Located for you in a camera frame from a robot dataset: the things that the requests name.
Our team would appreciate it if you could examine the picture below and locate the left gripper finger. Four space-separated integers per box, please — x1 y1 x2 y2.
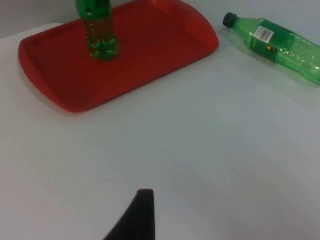
102 188 157 240

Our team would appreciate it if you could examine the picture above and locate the green bottle with black cap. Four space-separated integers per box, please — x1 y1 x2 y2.
222 12 320 89

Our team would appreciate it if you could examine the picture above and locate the red tray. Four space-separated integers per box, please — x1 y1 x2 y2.
17 0 220 114

